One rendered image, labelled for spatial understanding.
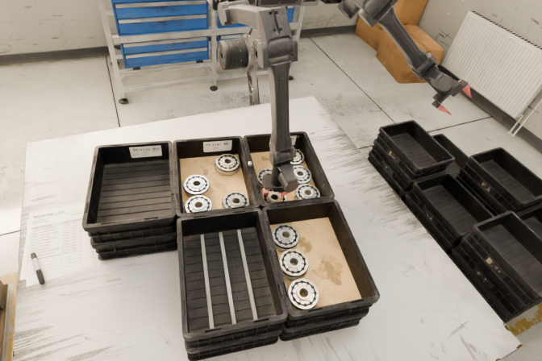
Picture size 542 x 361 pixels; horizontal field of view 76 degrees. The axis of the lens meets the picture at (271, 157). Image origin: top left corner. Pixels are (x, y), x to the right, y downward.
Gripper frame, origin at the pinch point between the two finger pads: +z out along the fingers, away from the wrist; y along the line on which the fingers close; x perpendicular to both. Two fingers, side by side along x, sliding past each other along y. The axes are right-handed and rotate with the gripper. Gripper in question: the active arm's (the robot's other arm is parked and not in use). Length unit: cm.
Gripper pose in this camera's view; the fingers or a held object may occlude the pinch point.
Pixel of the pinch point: (273, 195)
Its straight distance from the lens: 139.4
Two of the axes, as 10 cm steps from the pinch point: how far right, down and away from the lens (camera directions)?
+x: -1.4, -7.4, 6.6
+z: -1.3, 6.8, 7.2
